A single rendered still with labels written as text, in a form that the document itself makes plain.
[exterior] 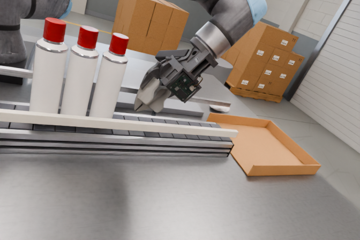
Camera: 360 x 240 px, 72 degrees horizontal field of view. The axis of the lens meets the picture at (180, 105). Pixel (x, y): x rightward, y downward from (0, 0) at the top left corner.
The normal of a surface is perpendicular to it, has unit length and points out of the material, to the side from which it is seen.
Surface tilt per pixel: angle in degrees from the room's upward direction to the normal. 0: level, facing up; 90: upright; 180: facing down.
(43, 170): 0
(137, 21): 90
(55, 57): 90
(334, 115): 90
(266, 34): 90
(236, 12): 69
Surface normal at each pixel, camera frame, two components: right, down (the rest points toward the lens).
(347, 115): -0.88, -0.13
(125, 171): 0.34, -0.84
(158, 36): 0.38, 0.52
